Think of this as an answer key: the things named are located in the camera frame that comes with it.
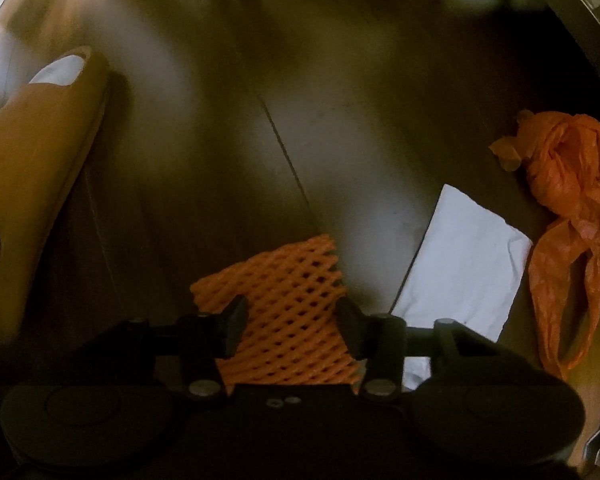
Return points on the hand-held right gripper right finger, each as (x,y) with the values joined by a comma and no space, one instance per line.
(348,327)

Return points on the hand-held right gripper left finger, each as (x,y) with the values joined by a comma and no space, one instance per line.
(236,322)

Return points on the orange foam fruit net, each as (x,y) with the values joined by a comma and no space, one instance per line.
(290,305)

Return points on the white paper napkin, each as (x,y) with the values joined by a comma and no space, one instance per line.
(462,260)

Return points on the orange slipper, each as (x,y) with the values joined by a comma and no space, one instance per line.
(35,175)

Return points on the orange plastic bag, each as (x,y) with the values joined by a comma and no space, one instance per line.
(570,180)

